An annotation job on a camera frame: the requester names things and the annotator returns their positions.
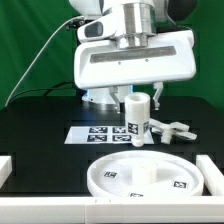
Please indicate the white round table top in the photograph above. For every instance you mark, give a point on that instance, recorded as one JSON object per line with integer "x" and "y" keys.
{"x": 144, "y": 174}

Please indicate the black camera stand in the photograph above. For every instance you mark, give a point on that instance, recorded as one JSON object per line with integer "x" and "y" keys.
{"x": 74, "y": 24}

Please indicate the white right fence bar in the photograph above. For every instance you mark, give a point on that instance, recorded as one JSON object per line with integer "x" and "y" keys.
{"x": 214, "y": 179}

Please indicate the white fence bar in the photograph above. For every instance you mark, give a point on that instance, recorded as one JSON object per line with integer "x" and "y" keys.
{"x": 90, "y": 210}
{"x": 214, "y": 179}
{"x": 5, "y": 168}

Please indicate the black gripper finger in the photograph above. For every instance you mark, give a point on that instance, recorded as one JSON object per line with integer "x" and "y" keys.
{"x": 113, "y": 93}
{"x": 158, "y": 91}

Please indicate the white left fence bar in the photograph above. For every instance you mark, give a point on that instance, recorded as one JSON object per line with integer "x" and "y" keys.
{"x": 5, "y": 168}

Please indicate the white marker sheet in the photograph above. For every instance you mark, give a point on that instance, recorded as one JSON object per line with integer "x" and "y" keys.
{"x": 97, "y": 135}

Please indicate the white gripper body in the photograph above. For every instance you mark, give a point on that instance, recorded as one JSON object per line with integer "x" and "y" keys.
{"x": 168, "y": 57}

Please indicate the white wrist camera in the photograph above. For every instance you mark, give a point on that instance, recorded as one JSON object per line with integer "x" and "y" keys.
{"x": 98, "y": 29}

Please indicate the white table base piece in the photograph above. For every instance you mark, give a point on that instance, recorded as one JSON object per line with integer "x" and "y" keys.
{"x": 167, "y": 131}

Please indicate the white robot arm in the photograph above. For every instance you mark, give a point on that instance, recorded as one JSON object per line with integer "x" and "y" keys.
{"x": 124, "y": 43}

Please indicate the white front fence bar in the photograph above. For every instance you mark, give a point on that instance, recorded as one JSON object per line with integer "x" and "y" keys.
{"x": 90, "y": 210}

